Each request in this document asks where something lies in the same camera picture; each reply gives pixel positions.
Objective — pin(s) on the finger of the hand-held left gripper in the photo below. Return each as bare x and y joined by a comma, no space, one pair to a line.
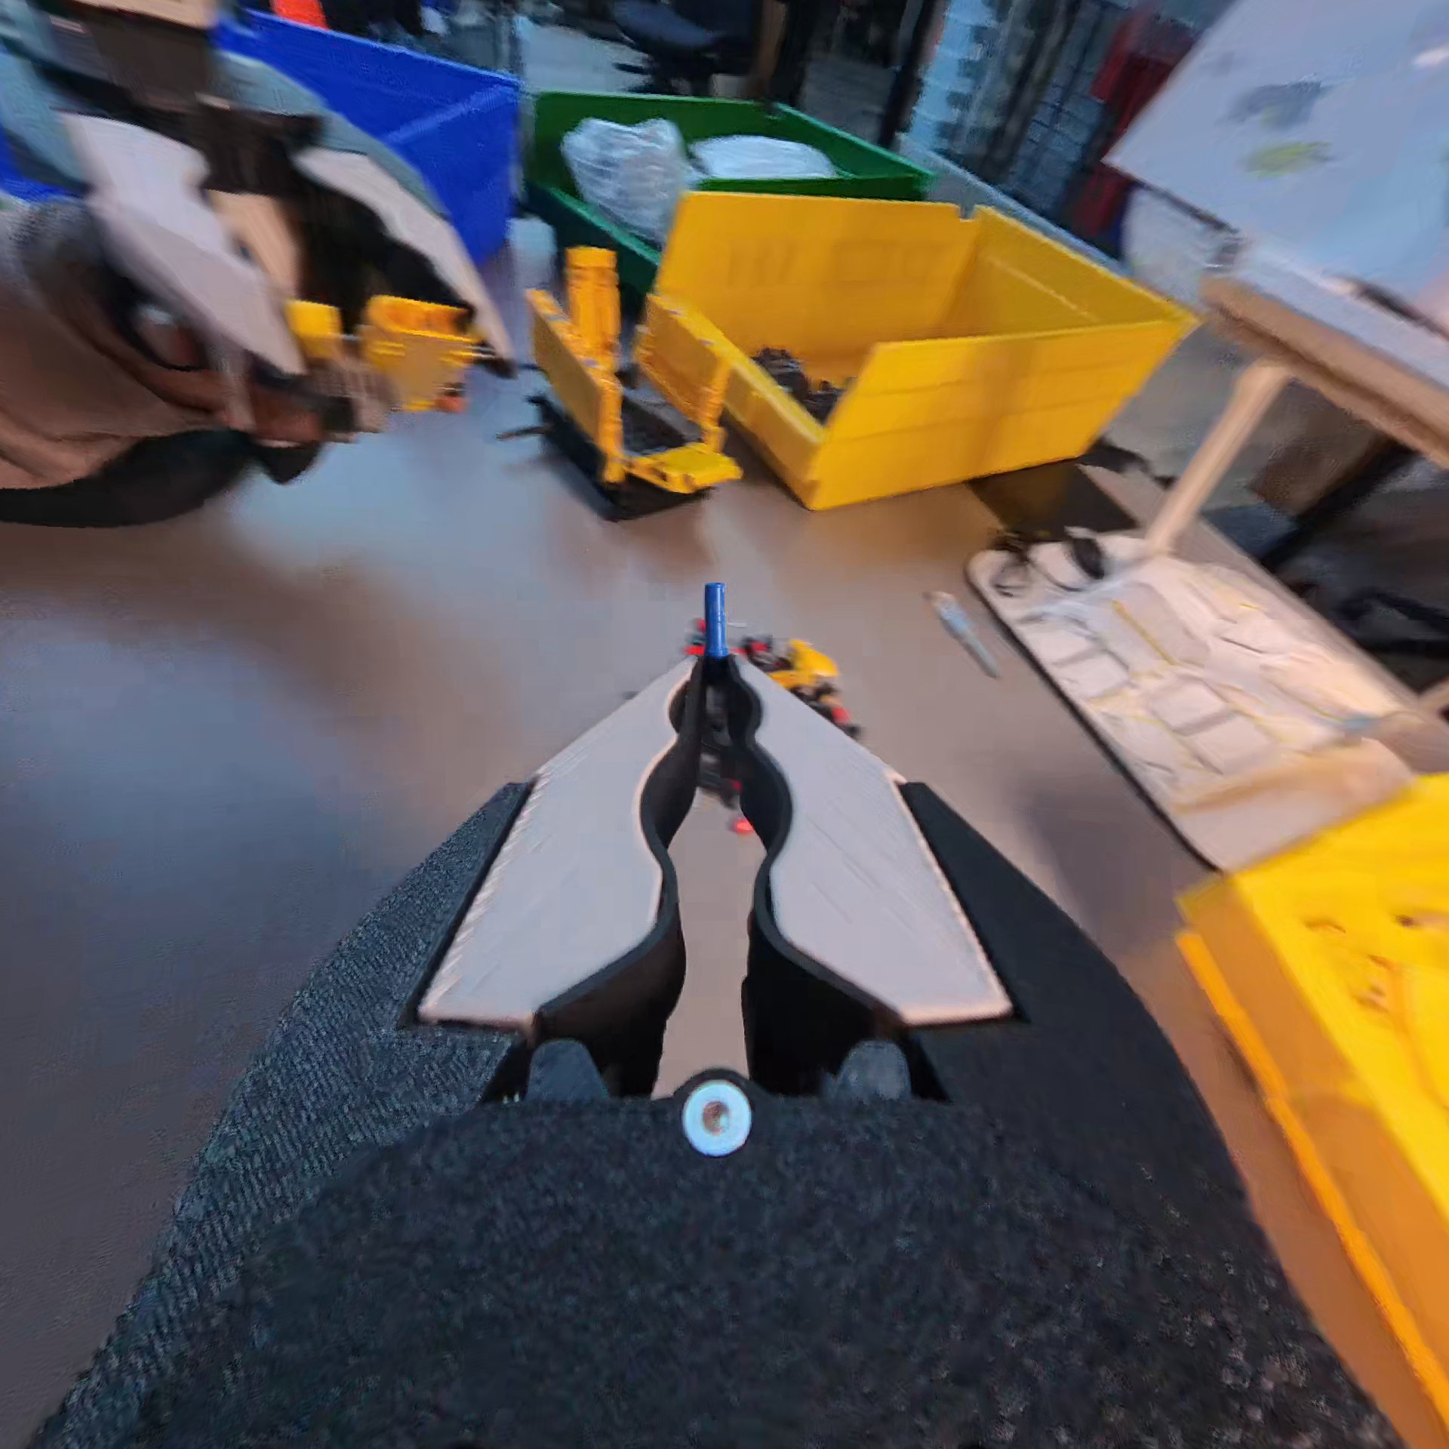
182,227
420,221

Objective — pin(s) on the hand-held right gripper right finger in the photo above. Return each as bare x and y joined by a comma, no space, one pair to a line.
871,893

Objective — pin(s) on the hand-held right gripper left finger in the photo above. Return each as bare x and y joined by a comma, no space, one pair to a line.
542,906

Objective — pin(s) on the yellow gear block assembly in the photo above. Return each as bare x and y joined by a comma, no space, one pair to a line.
420,339

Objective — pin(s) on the blue pin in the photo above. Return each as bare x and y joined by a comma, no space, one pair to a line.
715,617

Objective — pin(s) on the yellow storage bin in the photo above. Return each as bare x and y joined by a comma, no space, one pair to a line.
1301,1018
962,398

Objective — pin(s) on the person's left forearm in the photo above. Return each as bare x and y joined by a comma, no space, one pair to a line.
55,398

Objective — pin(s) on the grey desk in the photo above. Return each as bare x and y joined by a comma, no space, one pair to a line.
283,703

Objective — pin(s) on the blue storage bin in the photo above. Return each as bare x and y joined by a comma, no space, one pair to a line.
453,147

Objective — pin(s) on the orange traffic cone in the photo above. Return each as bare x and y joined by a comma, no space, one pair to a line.
301,12

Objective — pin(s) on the green storage bin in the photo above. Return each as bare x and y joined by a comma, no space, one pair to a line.
564,114

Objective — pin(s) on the yellow black robot model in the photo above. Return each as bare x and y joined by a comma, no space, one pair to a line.
577,353

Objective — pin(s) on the crumpled clear plastic bag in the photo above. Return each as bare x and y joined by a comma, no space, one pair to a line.
630,174

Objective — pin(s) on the pile of small building pieces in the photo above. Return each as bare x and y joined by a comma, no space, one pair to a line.
808,661

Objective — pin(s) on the black office chair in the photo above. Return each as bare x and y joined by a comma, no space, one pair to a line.
689,26

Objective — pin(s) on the bubble wrap bag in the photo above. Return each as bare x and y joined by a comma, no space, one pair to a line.
765,158

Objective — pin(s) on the white stand base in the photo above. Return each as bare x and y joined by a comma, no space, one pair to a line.
1189,703

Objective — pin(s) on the pile of dark pieces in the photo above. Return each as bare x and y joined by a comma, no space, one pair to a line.
801,383

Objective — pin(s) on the dark flat plate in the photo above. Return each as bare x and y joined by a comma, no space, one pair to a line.
1041,495

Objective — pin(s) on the instruction booklet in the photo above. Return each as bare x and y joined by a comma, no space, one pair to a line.
1301,135

